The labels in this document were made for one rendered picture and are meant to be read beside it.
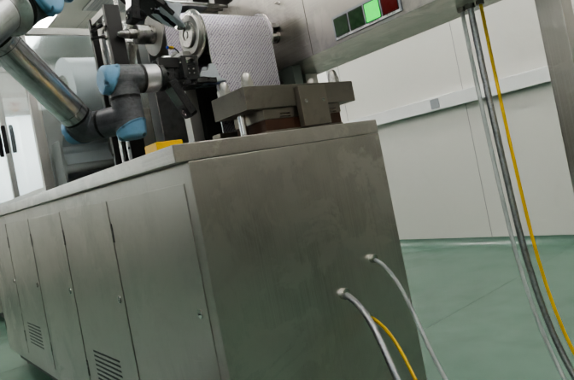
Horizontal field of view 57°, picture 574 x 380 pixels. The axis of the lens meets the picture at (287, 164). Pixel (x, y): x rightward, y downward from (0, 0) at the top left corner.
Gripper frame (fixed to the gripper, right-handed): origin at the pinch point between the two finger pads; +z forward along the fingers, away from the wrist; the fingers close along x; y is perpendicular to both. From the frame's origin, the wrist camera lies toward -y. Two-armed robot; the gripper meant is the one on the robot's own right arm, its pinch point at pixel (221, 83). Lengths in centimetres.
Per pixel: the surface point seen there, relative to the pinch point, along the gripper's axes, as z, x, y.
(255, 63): 13.5, -0.3, 5.5
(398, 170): 262, 157, -44
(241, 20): 11.6, 0.4, 19.1
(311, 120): 11.6, -21.9, -16.7
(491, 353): 85, -14, -109
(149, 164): -32.8, -13.3, -21.5
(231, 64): 4.6, -0.3, 5.4
